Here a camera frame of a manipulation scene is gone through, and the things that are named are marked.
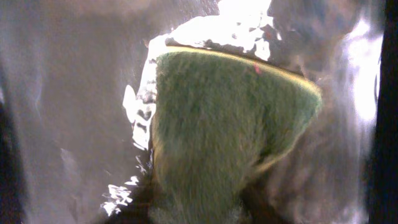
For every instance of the green yellow sponge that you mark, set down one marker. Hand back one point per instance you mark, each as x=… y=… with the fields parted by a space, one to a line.
x=220 y=122

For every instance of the black plastic tray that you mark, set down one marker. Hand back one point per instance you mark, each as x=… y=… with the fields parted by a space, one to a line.
x=78 y=96

